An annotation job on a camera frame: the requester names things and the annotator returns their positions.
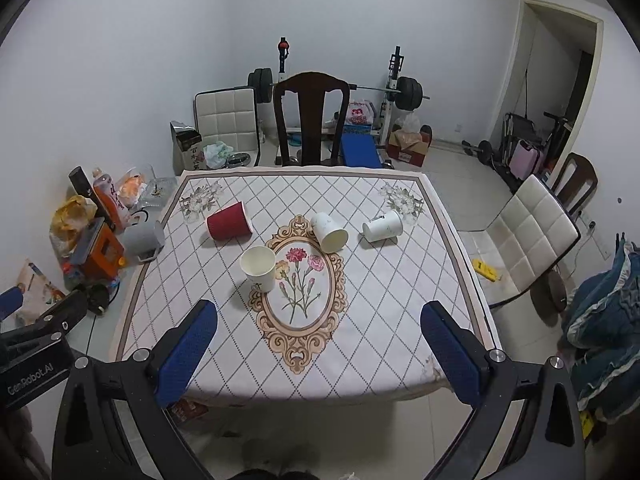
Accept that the white paper cup black calligraphy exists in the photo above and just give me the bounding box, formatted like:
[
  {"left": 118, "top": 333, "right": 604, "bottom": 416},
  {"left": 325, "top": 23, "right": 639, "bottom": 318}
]
[{"left": 240, "top": 246, "right": 277, "bottom": 294}]

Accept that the red corrugated paper cup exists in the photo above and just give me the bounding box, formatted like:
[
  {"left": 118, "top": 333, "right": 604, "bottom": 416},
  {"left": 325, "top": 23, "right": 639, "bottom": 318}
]
[{"left": 206, "top": 202, "right": 254, "bottom": 240}]

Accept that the white paper cup grass print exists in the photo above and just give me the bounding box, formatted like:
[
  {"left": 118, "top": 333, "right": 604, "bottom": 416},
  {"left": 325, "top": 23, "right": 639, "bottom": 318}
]
[{"left": 311, "top": 212, "right": 348, "bottom": 254}]

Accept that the white paper cup lying far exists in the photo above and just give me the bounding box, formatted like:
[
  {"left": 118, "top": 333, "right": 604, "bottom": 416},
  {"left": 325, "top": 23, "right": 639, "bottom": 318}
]
[{"left": 362, "top": 210, "right": 404, "bottom": 243}]

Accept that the colourful printed leaflet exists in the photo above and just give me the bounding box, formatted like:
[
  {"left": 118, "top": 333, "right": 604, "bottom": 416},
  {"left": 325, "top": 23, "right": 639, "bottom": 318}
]
[{"left": 13, "top": 260, "right": 65, "bottom": 327}]

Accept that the orange cardboard box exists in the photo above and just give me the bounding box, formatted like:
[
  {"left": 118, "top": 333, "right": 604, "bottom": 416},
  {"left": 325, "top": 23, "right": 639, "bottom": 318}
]
[{"left": 70, "top": 218, "right": 124, "bottom": 281}]

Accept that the yellow plastic bag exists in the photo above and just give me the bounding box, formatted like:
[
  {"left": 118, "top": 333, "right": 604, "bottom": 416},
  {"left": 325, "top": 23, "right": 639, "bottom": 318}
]
[{"left": 49, "top": 195, "right": 98, "bottom": 258}]

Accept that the grey ribbed plastic mug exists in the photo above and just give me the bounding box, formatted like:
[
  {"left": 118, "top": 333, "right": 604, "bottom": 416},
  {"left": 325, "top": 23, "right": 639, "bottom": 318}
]
[{"left": 122, "top": 220, "right": 166, "bottom": 264}]

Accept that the pile of blue clothes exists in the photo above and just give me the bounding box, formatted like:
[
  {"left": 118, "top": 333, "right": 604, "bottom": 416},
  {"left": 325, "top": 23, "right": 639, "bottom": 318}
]
[{"left": 561, "top": 238, "right": 639, "bottom": 424}]

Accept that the black cylindrical bottle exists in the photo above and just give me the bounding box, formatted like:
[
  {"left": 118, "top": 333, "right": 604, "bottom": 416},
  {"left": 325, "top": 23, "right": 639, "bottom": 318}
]
[{"left": 68, "top": 166, "right": 116, "bottom": 232}]

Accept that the white red-lettered snack bag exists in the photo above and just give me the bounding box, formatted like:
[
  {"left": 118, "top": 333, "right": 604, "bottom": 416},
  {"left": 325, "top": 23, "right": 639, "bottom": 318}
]
[{"left": 92, "top": 168, "right": 129, "bottom": 233}]

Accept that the orange white plastic wrapper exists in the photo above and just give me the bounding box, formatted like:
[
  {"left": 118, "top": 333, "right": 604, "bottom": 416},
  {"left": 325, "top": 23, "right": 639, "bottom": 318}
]
[{"left": 116, "top": 168, "right": 148, "bottom": 209}]

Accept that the clear glass ashtray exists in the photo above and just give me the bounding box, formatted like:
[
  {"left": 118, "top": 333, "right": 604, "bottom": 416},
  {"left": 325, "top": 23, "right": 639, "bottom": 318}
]
[{"left": 138, "top": 177, "right": 177, "bottom": 209}]

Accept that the yellow tool on floor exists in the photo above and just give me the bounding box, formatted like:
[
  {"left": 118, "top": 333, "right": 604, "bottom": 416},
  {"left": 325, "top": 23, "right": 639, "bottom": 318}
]
[{"left": 472, "top": 258, "right": 500, "bottom": 283}]

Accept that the floral diamond-pattern tablecloth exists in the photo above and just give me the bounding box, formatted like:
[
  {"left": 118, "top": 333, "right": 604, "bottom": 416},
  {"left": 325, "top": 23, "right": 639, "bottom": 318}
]
[{"left": 110, "top": 167, "right": 499, "bottom": 406}]

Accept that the cream padded chair right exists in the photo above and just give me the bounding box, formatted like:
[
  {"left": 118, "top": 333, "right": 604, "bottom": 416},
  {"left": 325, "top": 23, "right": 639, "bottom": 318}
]
[{"left": 459, "top": 174, "right": 580, "bottom": 309}]

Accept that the cream padded chair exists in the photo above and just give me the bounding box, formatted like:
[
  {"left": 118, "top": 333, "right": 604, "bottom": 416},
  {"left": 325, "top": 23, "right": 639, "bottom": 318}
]
[
  {"left": 193, "top": 86, "right": 262, "bottom": 166},
  {"left": 459, "top": 174, "right": 580, "bottom": 309}
]

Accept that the open liquor carton box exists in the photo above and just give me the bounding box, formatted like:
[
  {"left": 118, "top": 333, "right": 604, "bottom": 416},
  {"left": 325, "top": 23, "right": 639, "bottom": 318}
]
[{"left": 169, "top": 120, "right": 206, "bottom": 174}]

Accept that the white green plastic bag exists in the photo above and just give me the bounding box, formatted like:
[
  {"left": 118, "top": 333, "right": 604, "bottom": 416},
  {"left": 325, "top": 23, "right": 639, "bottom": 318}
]
[{"left": 203, "top": 141, "right": 234, "bottom": 170}]

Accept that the dark wooden chair right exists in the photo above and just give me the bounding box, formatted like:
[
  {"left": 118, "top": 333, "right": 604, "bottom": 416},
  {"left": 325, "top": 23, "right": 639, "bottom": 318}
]
[{"left": 551, "top": 153, "right": 598, "bottom": 220}]

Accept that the dark wooden chair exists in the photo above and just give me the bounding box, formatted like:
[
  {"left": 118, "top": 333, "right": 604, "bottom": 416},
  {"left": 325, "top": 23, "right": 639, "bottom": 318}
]
[
  {"left": 278, "top": 92, "right": 346, "bottom": 167},
  {"left": 551, "top": 153, "right": 598, "bottom": 220}
]

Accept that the pink suitcase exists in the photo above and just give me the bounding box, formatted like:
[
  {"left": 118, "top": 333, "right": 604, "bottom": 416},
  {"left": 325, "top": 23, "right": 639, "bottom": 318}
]
[{"left": 509, "top": 140, "right": 542, "bottom": 180}]

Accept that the blue bench pad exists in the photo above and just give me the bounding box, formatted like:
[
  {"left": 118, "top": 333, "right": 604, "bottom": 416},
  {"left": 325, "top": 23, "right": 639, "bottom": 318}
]
[{"left": 341, "top": 133, "right": 382, "bottom": 169}]

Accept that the brown cardboard box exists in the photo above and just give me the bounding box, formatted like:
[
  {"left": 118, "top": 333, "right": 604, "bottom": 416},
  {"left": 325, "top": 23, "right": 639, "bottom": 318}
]
[{"left": 386, "top": 125, "right": 433, "bottom": 167}]

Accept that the red white plastic bag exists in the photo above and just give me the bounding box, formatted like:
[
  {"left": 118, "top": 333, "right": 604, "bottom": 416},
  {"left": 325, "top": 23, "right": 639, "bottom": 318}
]
[{"left": 345, "top": 100, "right": 376, "bottom": 126}]

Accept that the barbell with black plates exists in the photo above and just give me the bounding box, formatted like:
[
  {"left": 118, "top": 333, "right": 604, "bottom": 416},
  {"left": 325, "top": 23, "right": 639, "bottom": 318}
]
[{"left": 247, "top": 67, "right": 430, "bottom": 112}]

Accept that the white weight bench rack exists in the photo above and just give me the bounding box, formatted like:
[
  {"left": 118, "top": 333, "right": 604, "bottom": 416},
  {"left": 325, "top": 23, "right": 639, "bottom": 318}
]
[{"left": 272, "top": 46, "right": 405, "bottom": 146}]

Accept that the black round cable reel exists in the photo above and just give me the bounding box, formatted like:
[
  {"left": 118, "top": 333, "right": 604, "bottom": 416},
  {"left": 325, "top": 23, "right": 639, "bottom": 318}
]
[{"left": 85, "top": 283, "right": 111, "bottom": 315}]

